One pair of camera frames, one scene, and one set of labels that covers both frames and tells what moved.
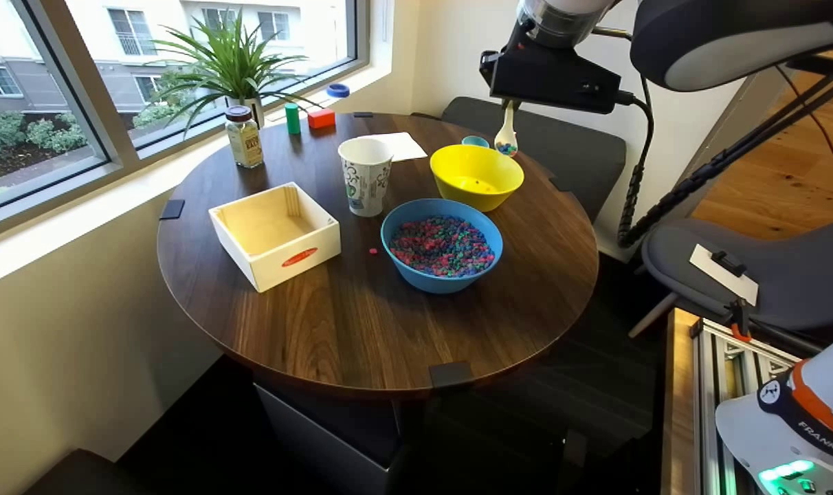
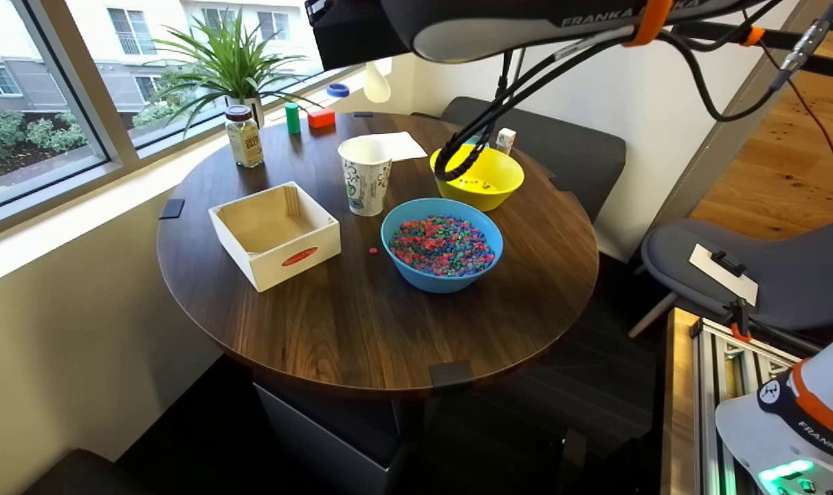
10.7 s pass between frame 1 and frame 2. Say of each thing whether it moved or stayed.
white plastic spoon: moved
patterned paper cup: stayed
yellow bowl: stayed
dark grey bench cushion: stayed
